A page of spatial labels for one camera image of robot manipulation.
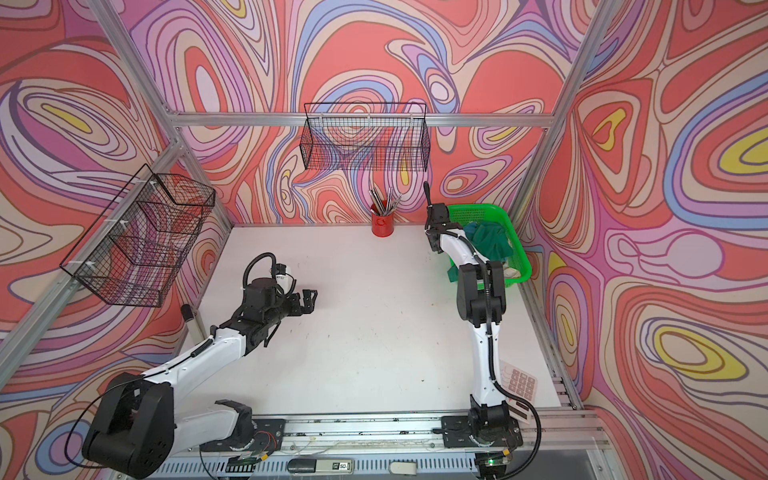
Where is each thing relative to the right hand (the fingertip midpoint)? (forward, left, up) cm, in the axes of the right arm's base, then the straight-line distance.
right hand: (454, 242), depth 106 cm
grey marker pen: (-26, +86, -1) cm, 89 cm away
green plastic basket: (+20, -9, -5) cm, 22 cm away
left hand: (-22, +48, +5) cm, 53 cm away
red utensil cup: (+10, +26, 0) cm, 28 cm away
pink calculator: (-48, -11, -6) cm, 49 cm away
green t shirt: (-5, -11, +5) cm, 13 cm away
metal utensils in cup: (+16, +25, +3) cm, 30 cm away
